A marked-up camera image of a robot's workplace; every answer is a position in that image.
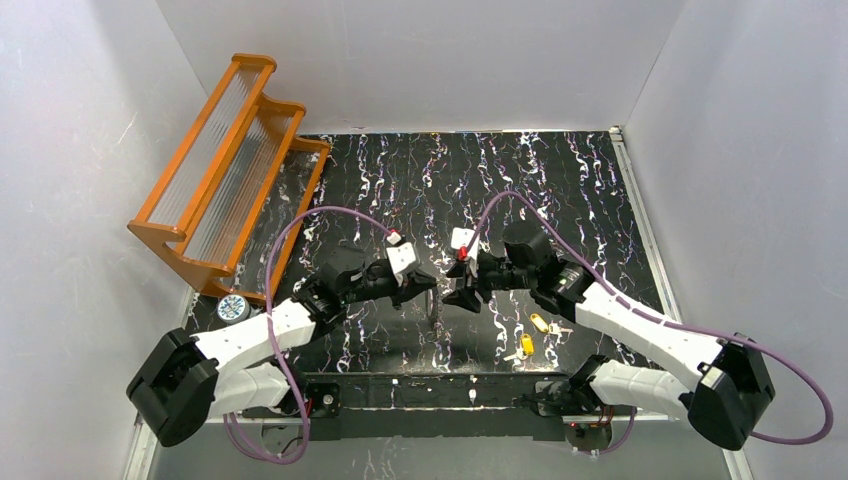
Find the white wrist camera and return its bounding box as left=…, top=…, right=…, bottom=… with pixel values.
left=386, top=230, right=420, bottom=286
left=447, top=227, right=479, bottom=278

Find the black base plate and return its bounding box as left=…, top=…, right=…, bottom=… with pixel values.
left=241, top=372, right=614, bottom=442

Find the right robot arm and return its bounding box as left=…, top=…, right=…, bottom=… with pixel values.
left=444, top=221, right=775, bottom=451

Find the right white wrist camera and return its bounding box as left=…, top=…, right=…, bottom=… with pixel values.
left=447, top=227, right=479, bottom=278

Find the orange wooden rack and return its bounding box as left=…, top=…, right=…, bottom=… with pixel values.
left=127, top=53, right=331, bottom=304

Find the purple cable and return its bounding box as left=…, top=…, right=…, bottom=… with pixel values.
left=221, top=206, right=402, bottom=465
left=463, top=190, right=835, bottom=456

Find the lower yellow tagged key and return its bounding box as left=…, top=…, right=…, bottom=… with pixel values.
left=503, top=334, right=535, bottom=362

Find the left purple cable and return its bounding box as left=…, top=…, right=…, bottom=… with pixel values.
left=221, top=206, right=402, bottom=465

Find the yellow tagged key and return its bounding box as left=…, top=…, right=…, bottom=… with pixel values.
left=503, top=334, right=535, bottom=362
left=530, top=313, right=573, bottom=335

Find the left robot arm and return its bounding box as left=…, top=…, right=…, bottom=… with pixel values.
left=126, top=244, right=437, bottom=447

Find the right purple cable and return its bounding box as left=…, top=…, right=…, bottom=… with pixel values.
left=463, top=190, right=835, bottom=456

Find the upper yellow tagged key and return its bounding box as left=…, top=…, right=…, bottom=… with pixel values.
left=530, top=313, right=573, bottom=335

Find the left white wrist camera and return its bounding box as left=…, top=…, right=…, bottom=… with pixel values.
left=386, top=230, right=420, bottom=286

